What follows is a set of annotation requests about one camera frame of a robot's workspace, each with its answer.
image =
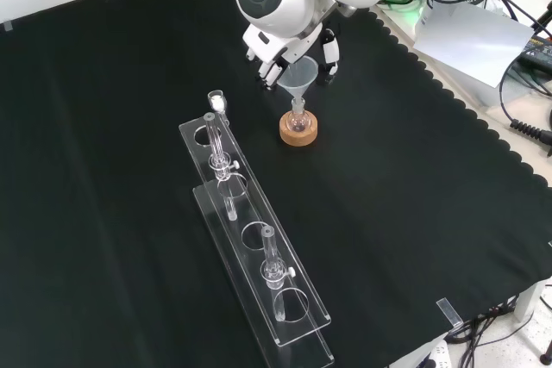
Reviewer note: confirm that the black cloth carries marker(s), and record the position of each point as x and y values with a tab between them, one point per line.
129	148

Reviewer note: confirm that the grey tape piece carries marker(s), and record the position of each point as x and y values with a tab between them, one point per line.
7	26

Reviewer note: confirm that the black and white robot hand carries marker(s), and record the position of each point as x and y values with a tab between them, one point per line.
269	47

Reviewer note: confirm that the pale board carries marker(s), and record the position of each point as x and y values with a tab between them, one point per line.
470	40

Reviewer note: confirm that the white table leg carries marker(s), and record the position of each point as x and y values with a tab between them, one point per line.
528	301

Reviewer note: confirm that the clear glass weighing funnel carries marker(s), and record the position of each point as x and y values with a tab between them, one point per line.
217	103

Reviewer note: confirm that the clear plastic funnel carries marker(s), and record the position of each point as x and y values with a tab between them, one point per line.
297	77

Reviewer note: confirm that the white power strip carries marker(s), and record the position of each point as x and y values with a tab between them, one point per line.
436	355

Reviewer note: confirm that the clear plastic cloth clip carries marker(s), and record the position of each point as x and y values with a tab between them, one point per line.
448	312

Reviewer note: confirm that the black electronic device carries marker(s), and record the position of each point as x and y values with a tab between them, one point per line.
539	51

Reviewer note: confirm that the clear acrylic funnel stand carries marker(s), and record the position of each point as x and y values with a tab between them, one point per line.
259	256

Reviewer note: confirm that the clear round-bottom flask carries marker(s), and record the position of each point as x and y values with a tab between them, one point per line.
297	120

